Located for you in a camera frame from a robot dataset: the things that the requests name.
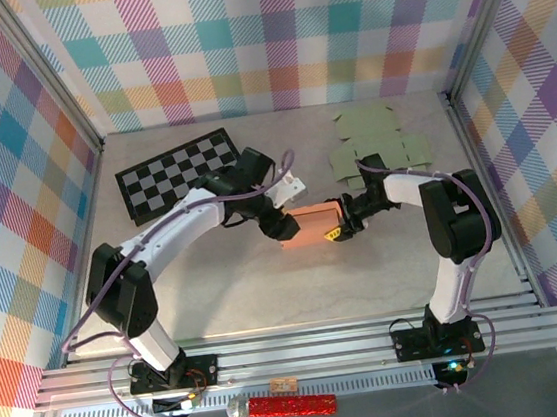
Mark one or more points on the aluminium corner post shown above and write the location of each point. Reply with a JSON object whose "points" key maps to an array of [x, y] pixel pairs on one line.
{"points": [[481, 19], [49, 76]]}

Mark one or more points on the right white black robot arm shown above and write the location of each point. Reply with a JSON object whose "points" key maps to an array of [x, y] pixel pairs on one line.
{"points": [[461, 218]]}

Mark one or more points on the black grey checkerboard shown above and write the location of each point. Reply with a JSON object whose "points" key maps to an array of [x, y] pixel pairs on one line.
{"points": [[155, 182]]}

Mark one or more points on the aluminium side rail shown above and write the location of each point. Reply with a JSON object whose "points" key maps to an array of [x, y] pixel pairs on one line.
{"points": [[481, 165], [91, 209]]}

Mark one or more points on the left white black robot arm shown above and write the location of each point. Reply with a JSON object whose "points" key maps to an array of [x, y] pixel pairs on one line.
{"points": [[175, 230]]}

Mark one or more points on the small wooden block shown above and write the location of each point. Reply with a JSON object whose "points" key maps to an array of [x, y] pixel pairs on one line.
{"points": [[284, 385]]}

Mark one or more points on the green paper box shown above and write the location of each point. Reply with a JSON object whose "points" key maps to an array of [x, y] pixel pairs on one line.
{"points": [[392, 150]]}

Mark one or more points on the pink paper box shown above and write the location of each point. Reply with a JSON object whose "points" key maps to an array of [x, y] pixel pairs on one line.
{"points": [[311, 230]]}

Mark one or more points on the aluminium mounting rail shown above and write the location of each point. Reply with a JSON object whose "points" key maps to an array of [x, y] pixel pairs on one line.
{"points": [[300, 357]]}

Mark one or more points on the red glitter microphone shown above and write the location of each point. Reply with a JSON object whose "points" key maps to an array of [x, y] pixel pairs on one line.
{"points": [[291, 406]]}

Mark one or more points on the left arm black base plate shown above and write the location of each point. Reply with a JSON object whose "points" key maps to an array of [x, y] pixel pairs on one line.
{"points": [[214, 374]]}

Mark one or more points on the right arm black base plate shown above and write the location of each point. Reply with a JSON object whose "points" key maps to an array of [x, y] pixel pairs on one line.
{"points": [[410, 349]]}

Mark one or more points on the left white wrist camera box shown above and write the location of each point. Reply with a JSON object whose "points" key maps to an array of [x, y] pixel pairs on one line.
{"points": [[288, 187]]}

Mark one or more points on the small black electronics box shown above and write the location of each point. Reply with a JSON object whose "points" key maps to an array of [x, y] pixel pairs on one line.
{"points": [[451, 375], [167, 405]]}

